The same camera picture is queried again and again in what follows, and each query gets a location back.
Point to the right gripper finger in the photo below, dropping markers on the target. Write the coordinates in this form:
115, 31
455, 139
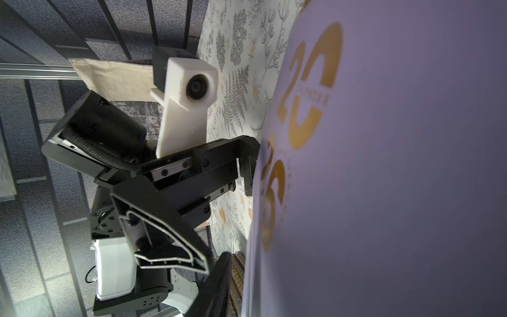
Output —
213, 298

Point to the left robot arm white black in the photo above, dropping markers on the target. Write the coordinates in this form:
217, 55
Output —
122, 286

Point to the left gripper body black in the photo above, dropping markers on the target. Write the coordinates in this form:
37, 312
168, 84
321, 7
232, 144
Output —
176, 189

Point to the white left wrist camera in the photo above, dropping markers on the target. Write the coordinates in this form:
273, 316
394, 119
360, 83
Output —
185, 86

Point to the purple 2026 calendar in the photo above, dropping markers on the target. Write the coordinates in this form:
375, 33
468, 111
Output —
380, 188

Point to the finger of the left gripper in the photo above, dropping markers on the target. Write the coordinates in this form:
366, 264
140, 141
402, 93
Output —
157, 234
95, 136

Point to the cream canvas tote bag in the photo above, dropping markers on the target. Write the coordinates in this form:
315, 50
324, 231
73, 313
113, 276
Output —
116, 81

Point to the left aluminium frame post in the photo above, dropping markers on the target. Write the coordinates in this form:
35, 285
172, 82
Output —
38, 72

